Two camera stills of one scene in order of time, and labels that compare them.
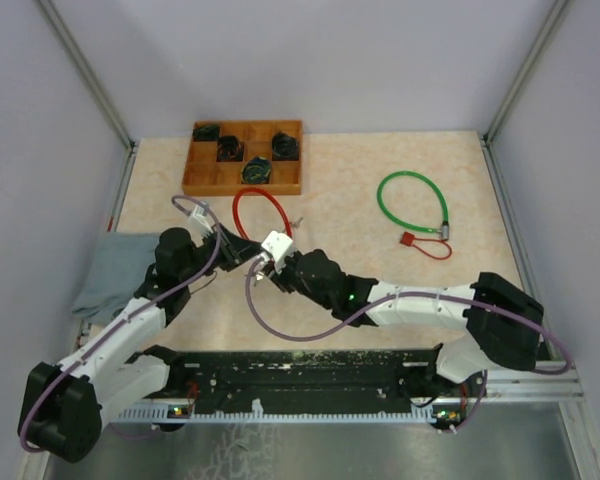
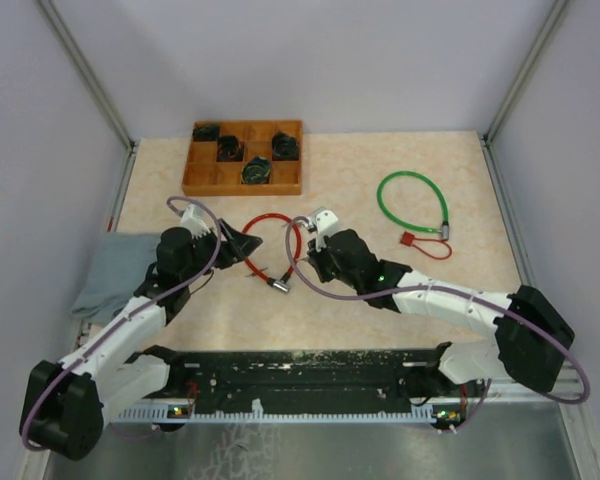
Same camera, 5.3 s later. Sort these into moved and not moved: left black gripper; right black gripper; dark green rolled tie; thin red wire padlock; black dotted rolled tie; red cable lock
Moved: right black gripper; red cable lock
Not moved: black dotted rolled tie; thin red wire padlock; left black gripper; dark green rolled tie
